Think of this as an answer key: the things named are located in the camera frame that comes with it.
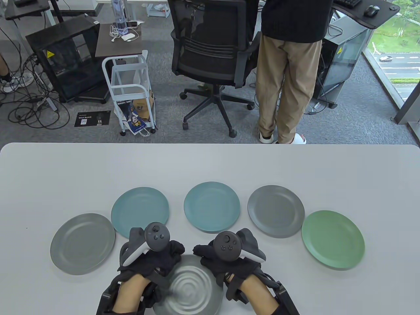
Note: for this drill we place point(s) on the person's right fingers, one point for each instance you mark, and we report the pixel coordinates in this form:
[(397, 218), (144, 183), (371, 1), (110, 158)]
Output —
[(203, 253)]

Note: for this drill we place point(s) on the person's left forearm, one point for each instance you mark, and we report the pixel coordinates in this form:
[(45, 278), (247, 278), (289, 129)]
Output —
[(129, 293)]

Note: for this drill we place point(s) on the shiny steel plate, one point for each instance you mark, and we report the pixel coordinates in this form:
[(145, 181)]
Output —
[(188, 290)]

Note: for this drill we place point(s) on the clear water bottle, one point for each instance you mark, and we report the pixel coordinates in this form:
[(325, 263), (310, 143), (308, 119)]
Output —
[(119, 16)]

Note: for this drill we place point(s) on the black glass computer case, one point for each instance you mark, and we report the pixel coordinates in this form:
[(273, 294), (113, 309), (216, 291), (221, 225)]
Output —
[(65, 59)]

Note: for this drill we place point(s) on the dark standing desk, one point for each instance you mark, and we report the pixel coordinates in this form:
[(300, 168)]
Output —
[(370, 14)]

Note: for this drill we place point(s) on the black keyboard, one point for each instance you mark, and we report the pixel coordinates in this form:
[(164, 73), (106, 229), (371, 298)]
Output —
[(350, 2)]

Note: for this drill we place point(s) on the smartphone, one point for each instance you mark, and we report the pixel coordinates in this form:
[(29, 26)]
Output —
[(132, 24)]

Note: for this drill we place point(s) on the person's left fingers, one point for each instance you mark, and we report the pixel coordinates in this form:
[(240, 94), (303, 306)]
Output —
[(176, 252)]

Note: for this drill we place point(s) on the blue printed bag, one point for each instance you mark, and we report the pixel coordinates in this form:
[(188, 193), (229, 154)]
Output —
[(133, 119)]

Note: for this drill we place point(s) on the white rolling cart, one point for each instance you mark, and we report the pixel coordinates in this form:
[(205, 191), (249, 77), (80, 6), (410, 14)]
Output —
[(131, 88)]

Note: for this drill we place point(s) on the person's left hand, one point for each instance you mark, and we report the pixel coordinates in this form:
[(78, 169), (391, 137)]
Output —
[(154, 261)]

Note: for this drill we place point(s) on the brown paper bag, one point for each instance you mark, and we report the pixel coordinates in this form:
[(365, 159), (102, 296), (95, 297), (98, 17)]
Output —
[(141, 108)]

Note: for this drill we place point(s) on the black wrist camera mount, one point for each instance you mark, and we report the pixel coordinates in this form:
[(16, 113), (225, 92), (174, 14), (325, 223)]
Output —
[(287, 300), (106, 300)]

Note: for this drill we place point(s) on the person's right forearm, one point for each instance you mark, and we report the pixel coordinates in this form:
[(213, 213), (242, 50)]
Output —
[(259, 293)]

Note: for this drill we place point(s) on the teal plate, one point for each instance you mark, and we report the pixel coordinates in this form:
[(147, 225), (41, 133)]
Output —
[(139, 210), (211, 206)]

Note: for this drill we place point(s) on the black office chair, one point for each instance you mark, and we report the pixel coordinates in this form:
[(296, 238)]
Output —
[(210, 42)]

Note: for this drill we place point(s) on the silver computer tower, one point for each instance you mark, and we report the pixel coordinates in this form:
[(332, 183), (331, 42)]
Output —
[(341, 62)]

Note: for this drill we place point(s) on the dark grey plate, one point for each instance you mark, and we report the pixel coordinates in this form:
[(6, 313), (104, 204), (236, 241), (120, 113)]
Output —
[(275, 211)]

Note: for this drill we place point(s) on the green plate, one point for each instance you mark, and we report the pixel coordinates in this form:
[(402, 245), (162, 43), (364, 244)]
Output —
[(333, 239)]

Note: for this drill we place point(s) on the person's right hand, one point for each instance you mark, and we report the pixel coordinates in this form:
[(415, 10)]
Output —
[(229, 267)]

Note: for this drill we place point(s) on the dark desk with white legs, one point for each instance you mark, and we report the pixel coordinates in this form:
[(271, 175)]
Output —
[(29, 8)]

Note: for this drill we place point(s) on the large grey plate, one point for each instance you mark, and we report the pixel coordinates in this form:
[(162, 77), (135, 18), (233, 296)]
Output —
[(82, 244)]

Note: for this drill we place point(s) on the dark wooden side table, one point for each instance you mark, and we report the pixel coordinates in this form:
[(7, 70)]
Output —
[(111, 44)]

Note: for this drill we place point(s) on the black leaflet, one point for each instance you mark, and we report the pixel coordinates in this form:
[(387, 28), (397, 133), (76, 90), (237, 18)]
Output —
[(92, 119)]

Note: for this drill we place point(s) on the black computer mouse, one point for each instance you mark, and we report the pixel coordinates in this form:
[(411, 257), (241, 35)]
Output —
[(371, 10)]

